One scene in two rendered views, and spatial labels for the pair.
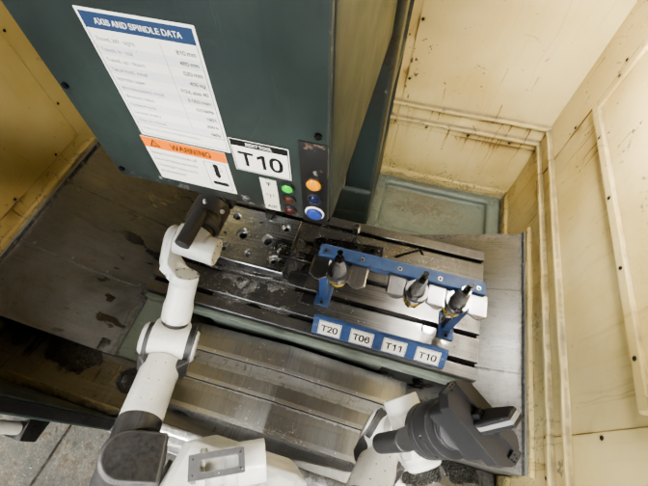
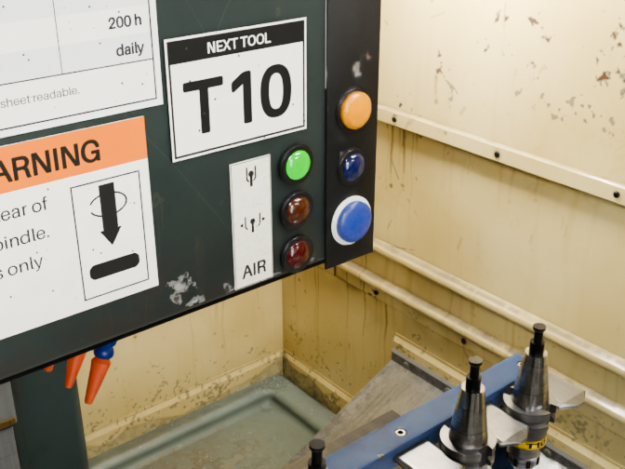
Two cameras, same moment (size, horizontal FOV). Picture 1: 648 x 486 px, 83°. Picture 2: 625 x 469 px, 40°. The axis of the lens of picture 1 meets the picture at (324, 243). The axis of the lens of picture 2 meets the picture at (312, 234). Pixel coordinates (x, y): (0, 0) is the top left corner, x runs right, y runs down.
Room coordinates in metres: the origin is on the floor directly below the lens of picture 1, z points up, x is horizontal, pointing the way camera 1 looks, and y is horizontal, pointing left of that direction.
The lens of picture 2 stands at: (0.09, 0.48, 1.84)
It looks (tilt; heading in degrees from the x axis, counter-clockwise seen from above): 25 degrees down; 306
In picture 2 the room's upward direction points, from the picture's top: straight up
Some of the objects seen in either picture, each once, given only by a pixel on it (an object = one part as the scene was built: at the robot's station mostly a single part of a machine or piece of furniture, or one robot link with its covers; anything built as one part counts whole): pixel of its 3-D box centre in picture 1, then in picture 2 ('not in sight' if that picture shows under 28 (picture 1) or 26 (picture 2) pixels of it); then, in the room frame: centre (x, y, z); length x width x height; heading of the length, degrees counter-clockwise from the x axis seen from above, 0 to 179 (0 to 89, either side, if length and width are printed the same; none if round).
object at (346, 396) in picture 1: (279, 390); not in sight; (0.23, 0.16, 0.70); 0.90 x 0.30 x 0.16; 75
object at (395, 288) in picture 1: (395, 286); (433, 466); (0.42, -0.20, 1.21); 0.07 x 0.05 x 0.01; 165
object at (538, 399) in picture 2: (462, 295); (533, 376); (0.37, -0.36, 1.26); 0.04 x 0.04 x 0.07
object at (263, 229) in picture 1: (256, 240); not in sight; (0.71, 0.26, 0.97); 0.29 x 0.23 x 0.05; 75
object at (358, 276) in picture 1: (357, 277); not in sight; (0.45, -0.09, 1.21); 0.07 x 0.05 x 0.01; 165
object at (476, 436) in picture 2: (419, 284); (470, 412); (0.40, -0.25, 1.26); 0.04 x 0.04 x 0.07
